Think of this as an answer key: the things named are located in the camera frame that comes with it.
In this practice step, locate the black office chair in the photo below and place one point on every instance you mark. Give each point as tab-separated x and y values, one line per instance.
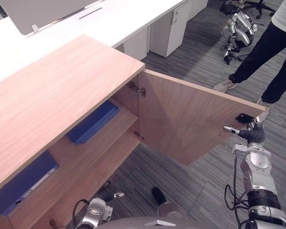
259	6

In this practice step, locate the grey desk divider panel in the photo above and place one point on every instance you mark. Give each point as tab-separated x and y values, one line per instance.
43	12

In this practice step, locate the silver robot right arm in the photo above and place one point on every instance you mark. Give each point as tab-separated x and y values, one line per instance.
259	174

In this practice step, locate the blue lever arch folder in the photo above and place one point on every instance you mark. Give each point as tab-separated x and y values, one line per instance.
26	181

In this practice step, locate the grey robot torso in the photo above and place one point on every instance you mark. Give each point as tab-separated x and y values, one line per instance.
145	223

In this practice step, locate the black door latch plate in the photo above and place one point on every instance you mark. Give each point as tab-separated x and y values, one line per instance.
243	118

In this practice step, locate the person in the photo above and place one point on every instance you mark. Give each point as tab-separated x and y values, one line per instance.
271	45

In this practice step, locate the silver robot leg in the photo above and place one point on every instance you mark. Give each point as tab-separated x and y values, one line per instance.
171	210

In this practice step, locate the silver humanoid robot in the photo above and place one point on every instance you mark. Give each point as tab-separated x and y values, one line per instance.
243	26

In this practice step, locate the wooden office cabinet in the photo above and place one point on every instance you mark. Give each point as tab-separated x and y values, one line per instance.
50	90

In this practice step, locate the wooden cabinet door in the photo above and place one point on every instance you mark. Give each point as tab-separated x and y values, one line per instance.
181	119

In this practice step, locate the silver cabinet door hinge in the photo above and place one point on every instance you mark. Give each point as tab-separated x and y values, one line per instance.
139	90
139	136
53	223

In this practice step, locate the blue flat file folder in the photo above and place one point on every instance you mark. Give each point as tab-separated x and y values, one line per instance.
93	124

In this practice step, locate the white office desk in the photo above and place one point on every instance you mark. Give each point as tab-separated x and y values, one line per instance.
90	28

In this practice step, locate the dark robot foot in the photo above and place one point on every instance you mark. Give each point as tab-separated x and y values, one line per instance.
159	195

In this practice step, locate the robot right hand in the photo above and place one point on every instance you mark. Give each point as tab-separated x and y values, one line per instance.
256	134

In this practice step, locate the white pedestal cabinet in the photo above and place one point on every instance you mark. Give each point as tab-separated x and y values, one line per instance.
169	31

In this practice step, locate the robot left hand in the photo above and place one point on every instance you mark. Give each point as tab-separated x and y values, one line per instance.
106	194

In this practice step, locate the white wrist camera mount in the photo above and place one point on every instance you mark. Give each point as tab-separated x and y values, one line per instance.
239	149

